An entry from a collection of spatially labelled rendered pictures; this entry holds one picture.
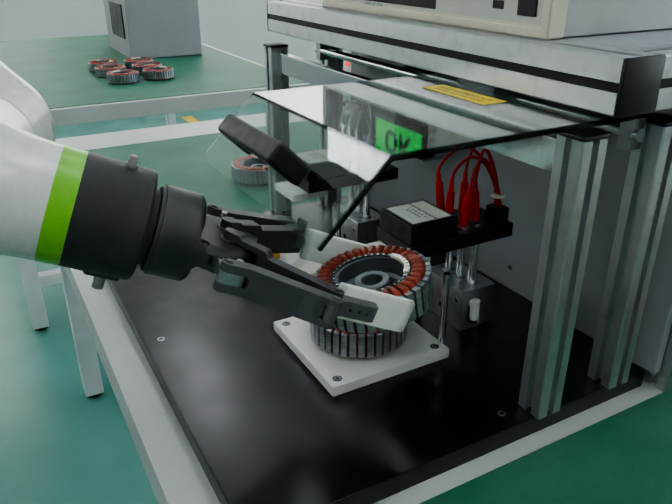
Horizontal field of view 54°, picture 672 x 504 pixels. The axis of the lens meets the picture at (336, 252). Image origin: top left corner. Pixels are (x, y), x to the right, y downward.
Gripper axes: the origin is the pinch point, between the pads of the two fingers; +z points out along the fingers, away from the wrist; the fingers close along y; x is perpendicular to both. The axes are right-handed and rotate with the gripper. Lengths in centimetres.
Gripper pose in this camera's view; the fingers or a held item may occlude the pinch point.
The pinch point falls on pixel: (367, 281)
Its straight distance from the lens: 60.9
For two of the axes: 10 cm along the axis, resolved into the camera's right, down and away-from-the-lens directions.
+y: 2.6, 4.0, -8.8
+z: 9.0, 2.3, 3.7
